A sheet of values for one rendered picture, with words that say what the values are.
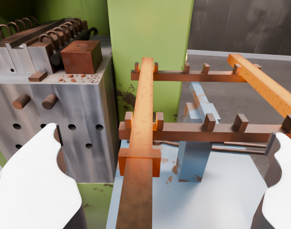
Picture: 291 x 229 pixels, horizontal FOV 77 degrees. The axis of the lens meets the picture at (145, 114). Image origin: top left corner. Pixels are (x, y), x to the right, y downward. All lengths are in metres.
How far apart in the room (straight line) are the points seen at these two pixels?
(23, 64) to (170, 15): 0.46
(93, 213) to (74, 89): 0.68
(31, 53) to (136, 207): 0.52
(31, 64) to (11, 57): 0.05
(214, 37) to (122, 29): 3.26
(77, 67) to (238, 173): 0.54
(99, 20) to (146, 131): 0.83
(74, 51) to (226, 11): 3.40
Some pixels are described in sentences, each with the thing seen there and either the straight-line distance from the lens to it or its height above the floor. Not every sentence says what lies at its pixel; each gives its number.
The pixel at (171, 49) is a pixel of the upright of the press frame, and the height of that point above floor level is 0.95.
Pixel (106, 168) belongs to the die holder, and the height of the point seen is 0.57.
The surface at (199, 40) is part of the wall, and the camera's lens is 3.82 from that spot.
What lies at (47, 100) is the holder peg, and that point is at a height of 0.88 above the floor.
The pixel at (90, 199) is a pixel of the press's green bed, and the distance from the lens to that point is 0.93.
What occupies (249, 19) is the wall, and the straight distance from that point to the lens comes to 3.90.
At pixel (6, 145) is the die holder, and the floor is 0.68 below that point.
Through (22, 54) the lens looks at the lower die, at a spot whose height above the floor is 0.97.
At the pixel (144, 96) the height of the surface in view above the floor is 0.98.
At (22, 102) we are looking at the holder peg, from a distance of 0.58.
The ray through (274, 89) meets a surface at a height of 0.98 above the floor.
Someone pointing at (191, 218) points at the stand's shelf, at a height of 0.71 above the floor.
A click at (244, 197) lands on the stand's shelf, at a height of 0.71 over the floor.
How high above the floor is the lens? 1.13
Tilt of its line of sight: 36 degrees down
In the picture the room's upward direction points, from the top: 1 degrees clockwise
